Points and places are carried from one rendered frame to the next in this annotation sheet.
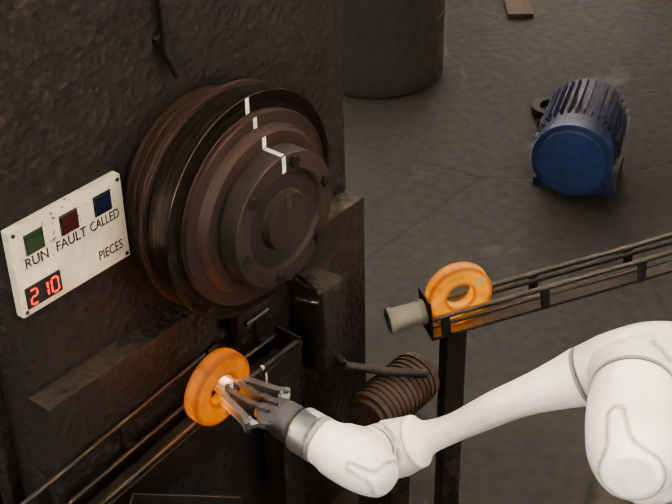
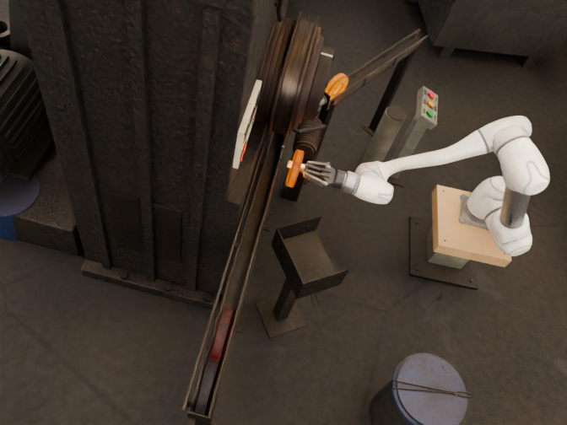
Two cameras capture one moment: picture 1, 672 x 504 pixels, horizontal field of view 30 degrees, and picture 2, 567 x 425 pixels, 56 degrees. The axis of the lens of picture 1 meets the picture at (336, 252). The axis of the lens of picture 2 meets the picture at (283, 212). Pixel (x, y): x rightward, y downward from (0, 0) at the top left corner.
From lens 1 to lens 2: 1.45 m
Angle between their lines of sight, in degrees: 36
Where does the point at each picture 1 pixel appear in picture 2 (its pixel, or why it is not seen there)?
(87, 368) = (240, 176)
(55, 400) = (240, 198)
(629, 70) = not seen: outside the picture
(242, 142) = (316, 53)
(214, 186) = (310, 79)
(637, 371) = (527, 143)
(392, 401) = (315, 142)
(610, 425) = (530, 170)
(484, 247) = not seen: hidden behind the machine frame
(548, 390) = (472, 151)
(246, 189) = (323, 78)
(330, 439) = (368, 185)
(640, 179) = not seen: outside the picture
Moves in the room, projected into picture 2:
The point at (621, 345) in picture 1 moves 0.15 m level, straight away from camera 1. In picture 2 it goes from (511, 131) to (494, 102)
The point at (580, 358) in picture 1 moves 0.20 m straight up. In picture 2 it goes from (488, 137) to (515, 99)
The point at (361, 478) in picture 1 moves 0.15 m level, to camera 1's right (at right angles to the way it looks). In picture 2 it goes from (385, 198) to (413, 188)
